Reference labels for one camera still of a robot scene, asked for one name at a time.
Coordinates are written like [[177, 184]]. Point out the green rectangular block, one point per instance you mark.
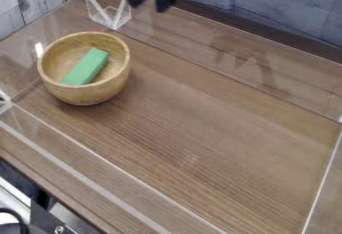
[[86, 68]]

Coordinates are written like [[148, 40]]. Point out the wooden bowl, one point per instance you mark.
[[62, 55]]

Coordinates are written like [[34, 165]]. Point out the clear acrylic corner bracket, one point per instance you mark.
[[113, 17]]

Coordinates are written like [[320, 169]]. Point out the black metal bracket with screw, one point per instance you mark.
[[46, 220]]

